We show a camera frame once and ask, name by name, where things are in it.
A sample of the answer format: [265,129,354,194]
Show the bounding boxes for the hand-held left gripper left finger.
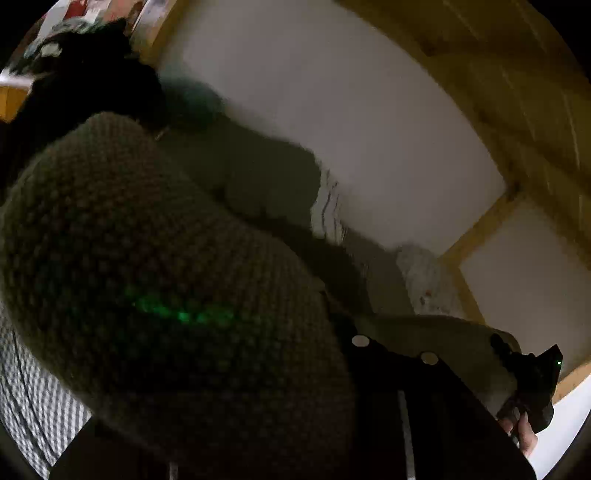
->
[48,413,178,480]

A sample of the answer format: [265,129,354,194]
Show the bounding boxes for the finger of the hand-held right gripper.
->
[488,332,525,377]

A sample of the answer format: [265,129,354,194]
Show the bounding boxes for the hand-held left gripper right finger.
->
[329,311,539,480]

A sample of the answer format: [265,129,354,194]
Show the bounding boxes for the grey knitted sweater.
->
[0,111,523,480]

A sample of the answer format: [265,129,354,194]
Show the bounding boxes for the person's right hand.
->
[496,406,540,459]

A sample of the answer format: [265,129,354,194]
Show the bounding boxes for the black white checkered bed sheet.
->
[0,300,94,479]

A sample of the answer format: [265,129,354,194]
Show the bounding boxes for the white dotted pillow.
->
[394,244,468,318]

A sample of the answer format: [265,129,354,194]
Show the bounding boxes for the white grey striped cloth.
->
[308,167,352,246]

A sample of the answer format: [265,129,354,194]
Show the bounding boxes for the teal cloth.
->
[161,73,228,126]

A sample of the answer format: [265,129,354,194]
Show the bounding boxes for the black cloth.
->
[8,18,171,140]

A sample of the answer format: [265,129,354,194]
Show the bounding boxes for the colourful printed cloth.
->
[28,0,163,29]

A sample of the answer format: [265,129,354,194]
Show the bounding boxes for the wooden bed frame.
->
[134,0,591,403]

